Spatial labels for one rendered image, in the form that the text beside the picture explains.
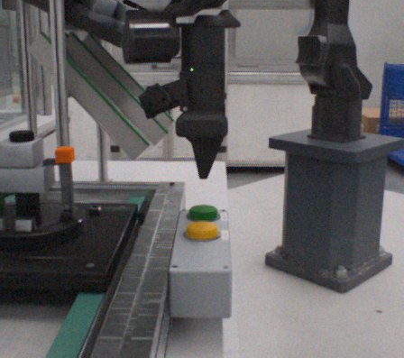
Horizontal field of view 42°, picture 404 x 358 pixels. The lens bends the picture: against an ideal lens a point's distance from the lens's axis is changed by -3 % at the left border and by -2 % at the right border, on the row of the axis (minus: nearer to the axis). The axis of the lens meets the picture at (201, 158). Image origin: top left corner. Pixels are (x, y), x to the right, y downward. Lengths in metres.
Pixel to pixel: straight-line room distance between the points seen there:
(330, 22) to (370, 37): 8.75
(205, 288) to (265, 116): 4.17
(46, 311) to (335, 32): 0.51
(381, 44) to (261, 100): 5.11
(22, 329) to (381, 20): 9.19
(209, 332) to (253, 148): 4.15
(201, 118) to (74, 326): 0.27
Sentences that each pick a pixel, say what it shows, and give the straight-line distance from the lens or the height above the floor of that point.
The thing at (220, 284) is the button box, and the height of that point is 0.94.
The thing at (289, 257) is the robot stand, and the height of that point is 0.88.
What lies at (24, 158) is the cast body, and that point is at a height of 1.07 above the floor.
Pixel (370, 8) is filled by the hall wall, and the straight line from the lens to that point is 9.52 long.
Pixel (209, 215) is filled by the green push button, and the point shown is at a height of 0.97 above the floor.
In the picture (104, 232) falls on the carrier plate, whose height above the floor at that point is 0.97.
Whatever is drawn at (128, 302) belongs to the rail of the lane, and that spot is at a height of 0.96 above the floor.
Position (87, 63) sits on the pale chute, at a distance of 1.10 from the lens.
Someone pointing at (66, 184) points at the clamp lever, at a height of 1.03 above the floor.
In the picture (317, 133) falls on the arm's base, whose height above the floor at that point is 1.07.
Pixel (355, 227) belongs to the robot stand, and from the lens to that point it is 0.78.
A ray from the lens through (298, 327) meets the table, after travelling 0.69.
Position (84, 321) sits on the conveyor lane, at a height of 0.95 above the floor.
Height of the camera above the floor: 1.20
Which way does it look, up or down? 13 degrees down
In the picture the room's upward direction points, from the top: straight up
